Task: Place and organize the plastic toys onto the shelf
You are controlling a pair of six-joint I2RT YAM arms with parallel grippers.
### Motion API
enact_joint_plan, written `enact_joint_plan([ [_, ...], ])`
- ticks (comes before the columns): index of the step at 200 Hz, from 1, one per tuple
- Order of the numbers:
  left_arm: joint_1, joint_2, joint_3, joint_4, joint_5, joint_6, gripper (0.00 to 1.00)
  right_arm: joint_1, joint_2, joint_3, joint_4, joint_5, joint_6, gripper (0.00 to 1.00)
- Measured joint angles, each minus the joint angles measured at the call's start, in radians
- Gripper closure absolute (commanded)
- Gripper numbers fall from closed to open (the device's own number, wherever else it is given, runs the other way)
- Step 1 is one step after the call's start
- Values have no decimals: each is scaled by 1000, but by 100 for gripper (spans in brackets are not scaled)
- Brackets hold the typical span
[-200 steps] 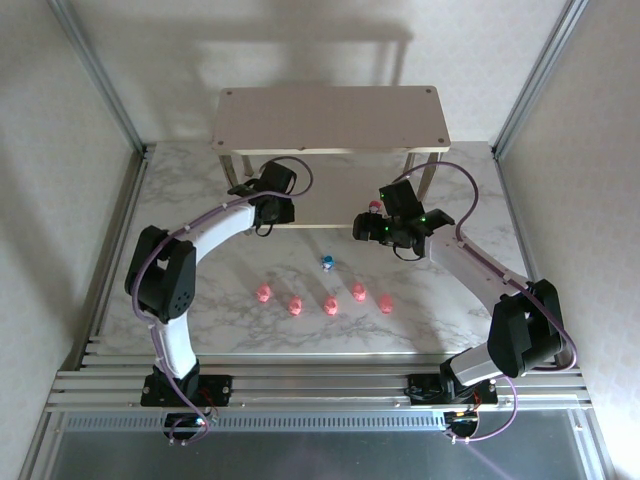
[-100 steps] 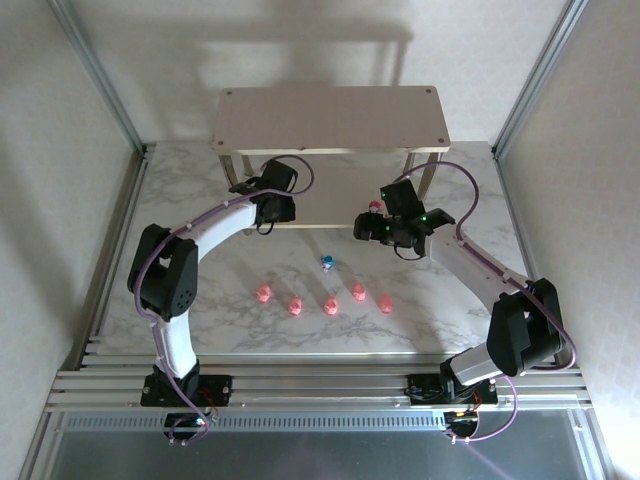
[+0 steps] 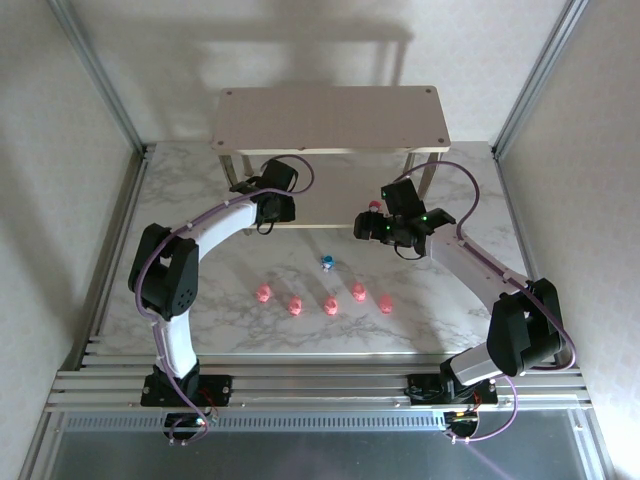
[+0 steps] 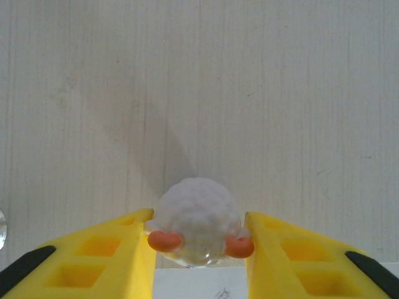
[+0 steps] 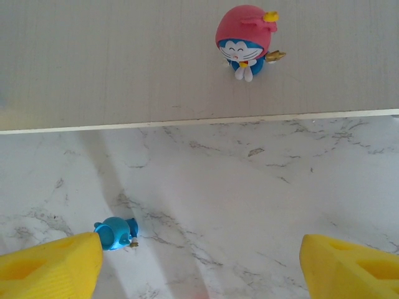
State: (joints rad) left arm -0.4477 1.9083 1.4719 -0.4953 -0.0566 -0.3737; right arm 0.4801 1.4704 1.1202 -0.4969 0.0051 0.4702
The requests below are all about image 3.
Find two-tier shelf with steel legs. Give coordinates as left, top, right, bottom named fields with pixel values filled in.
left=212, top=85, right=450, bottom=236

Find slotted metal vent strip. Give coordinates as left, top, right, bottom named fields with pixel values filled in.
left=63, top=412, right=449, bottom=432

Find grey front panel sheet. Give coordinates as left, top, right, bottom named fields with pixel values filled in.
left=47, top=428, right=594, bottom=480

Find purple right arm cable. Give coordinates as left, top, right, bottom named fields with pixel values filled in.
left=392, top=160, right=581, bottom=444

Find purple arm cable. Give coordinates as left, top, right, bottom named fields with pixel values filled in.
left=392, top=160, right=581, bottom=444
left=135, top=154, right=316, bottom=446

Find aluminium side frame rail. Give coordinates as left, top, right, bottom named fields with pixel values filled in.
left=492, top=147, right=579, bottom=364
left=79, top=144, right=156, bottom=359

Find aluminium front frame rails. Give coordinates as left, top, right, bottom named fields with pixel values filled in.
left=43, top=352, right=597, bottom=414

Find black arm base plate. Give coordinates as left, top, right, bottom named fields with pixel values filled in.
left=405, top=372, right=500, bottom=406
left=140, top=373, right=234, bottom=407

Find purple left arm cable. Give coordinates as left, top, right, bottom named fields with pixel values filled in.
left=135, top=154, right=316, bottom=446

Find small electronics board with wires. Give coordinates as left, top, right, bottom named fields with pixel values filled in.
left=192, top=407, right=221, bottom=431
left=444, top=407, right=481, bottom=426

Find aluminium frame corner post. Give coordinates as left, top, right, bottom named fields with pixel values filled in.
left=47, top=0, right=157, bottom=161
left=491, top=0, right=599, bottom=160

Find aluminium front frame bar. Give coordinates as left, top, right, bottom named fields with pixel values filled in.
left=583, top=409, right=617, bottom=480
left=18, top=410, right=61, bottom=480

